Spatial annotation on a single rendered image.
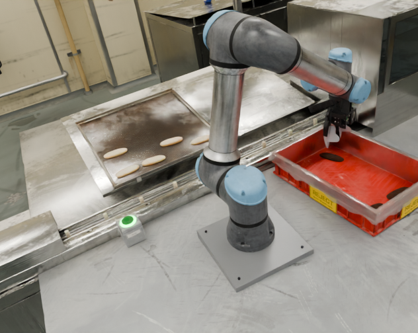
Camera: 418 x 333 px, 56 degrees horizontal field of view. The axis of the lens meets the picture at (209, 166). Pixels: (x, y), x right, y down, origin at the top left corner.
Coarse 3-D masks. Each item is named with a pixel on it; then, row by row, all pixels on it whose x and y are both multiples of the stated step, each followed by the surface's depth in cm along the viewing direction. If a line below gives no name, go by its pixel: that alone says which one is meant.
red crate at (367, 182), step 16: (304, 160) 157; (320, 160) 155; (352, 160) 152; (288, 176) 144; (320, 176) 147; (336, 176) 145; (352, 176) 144; (368, 176) 142; (384, 176) 141; (304, 192) 140; (352, 192) 137; (368, 192) 135; (384, 192) 134; (368, 224) 119; (384, 224) 118
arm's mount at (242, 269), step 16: (272, 208) 132; (224, 224) 129; (288, 224) 126; (208, 240) 124; (224, 240) 123; (288, 240) 120; (304, 240) 119; (224, 256) 118; (240, 256) 118; (256, 256) 117; (272, 256) 116; (288, 256) 115; (304, 256) 116; (224, 272) 114; (240, 272) 113; (256, 272) 112; (272, 272) 113; (240, 288) 110
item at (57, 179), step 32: (32, 128) 223; (64, 128) 217; (352, 128) 172; (32, 160) 192; (64, 160) 187; (192, 160) 170; (32, 192) 168; (64, 192) 164; (96, 192) 161; (128, 192) 157; (64, 224) 147
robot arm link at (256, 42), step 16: (240, 32) 93; (256, 32) 92; (272, 32) 92; (240, 48) 94; (256, 48) 92; (272, 48) 92; (288, 48) 93; (304, 48) 101; (256, 64) 96; (272, 64) 95; (288, 64) 95; (304, 64) 99; (320, 64) 103; (304, 80) 106; (320, 80) 106; (336, 80) 109; (352, 80) 114; (352, 96) 116
